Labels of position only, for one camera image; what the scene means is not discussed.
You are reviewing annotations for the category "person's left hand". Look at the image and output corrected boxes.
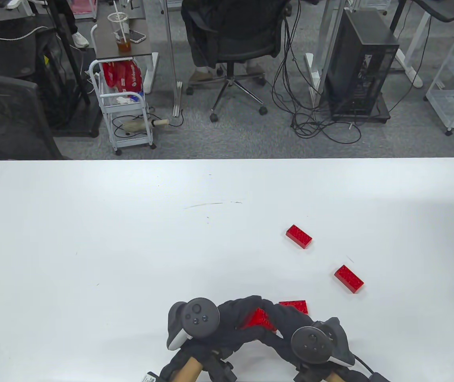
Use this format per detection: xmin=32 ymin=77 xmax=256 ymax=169
xmin=189 ymin=296 xmax=265 ymax=357

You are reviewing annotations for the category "person's right hand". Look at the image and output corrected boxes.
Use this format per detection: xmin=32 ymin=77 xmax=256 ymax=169
xmin=254 ymin=302 xmax=324 ymax=369

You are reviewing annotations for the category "red toy brick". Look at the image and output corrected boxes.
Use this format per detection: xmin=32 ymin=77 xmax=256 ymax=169
xmin=279 ymin=300 xmax=308 ymax=315
xmin=285 ymin=224 xmax=313 ymax=249
xmin=334 ymin=265 xmax=365 ymax=294

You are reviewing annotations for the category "stack of red toy bricks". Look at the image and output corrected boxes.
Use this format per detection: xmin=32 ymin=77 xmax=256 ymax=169
xmin=239 ymin=307 xmax=278 ymax=333

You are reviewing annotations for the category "person's left forearm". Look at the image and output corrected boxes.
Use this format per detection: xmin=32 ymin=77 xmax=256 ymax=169
xmin=159 ymin=352 xmax=211 ymax=382

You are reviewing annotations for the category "grey tracking controller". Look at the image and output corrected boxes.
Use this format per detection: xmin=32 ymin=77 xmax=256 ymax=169
xmin=167 ymin=298 xmax=220 ymax=351
xmin=291 ymin=317 xmax=355 ymax=366

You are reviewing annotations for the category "white rolling cart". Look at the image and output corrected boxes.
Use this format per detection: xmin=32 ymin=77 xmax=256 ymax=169
xmin=89 ymin=59 xmax=158 ymax=156

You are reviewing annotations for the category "beige handheld tool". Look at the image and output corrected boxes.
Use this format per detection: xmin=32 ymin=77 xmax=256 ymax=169
xmin=122 ymin=118 xmax=170 ymax=134

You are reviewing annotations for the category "black tower dolly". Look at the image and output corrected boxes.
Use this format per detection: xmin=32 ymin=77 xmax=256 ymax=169
xmin=330 ymin=94 xmax=391 ymax=124

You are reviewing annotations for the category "white and blue packet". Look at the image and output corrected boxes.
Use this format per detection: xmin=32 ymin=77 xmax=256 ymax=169
xmin=115 ymin=92 xmax=144 ymax=105

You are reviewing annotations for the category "black floor stand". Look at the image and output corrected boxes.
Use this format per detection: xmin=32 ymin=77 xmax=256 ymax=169
xmin=46 ymin=0 xmax=102 ymax=138

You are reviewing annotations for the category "black swivel office chair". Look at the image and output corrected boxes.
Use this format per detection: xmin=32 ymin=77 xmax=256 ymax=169
xmin=181 ymin=0 xmax=293 ymax=122

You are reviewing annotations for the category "red printed plastic bag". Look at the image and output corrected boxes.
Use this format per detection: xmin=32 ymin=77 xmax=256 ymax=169
xmin=102 ymin=60 xmax=145 ymax=95

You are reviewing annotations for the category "white desk leg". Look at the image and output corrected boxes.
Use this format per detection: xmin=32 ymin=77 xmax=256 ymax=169
xmin=394 ymin=0 xmax=424 ymax=89

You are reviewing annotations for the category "black computer tower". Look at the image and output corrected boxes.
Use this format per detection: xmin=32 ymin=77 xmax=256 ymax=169
xmin=324 ymin=9 xmax=400 ymax=120

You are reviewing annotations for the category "clear plastic drink cup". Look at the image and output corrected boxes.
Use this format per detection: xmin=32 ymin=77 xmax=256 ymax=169
xmin=107 ymin=12 xmax=133 ymax=55

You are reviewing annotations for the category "brown side table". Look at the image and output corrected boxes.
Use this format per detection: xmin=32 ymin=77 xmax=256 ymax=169
xmin=93 ymin=6 xmax=160 ymax=95

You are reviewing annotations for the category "black mesh office chair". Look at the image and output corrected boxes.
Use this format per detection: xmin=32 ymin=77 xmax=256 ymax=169
xmin=0 ymin=73 xmax=65 ymax=160

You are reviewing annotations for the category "white drinking straw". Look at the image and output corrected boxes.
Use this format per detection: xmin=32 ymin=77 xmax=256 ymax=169
xmin=113 ymin=0 xmax=129 ymax=42

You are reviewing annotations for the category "grey mesh chair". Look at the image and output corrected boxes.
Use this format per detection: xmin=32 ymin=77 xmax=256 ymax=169
xmin=0 ymin=18 xmax=58 ymax=78

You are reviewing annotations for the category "dark desk top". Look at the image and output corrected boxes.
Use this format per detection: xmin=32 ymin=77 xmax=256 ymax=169
xmin=410 ymin=0 xmax=454 ymax=23

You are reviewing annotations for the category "pink box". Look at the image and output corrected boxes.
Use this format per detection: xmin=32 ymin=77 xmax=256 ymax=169
xmin=70 ymin=0 xmax=97 ymax=16

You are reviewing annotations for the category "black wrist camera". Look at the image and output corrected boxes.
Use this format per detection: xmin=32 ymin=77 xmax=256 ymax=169
xmin=294 ymin=367 xmax=321 ymax=382
xmin=205 ymin=349 xmax=237 ymax=382

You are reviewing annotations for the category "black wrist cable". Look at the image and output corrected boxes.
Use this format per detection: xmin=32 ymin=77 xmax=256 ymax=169
xmin=352 ymin=354 xmax=374 ymax=374

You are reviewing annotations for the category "bundle of black cables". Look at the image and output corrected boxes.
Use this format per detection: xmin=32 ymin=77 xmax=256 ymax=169
xmin=271 ymin=0 xmax=434 ymax=144

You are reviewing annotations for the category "aluminium frame post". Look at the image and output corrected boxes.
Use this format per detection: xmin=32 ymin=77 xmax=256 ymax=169
xmin=159 ymin=0 xmax=184 ymax=118

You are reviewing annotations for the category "white desk frame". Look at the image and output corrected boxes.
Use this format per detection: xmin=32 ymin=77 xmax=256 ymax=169
xmin=315 ymin=0 xmax=350 ymax=98

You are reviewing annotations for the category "white cable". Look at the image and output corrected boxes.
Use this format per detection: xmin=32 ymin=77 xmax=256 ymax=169
xmin=0 ymin=26 xmax=49 ymax=41

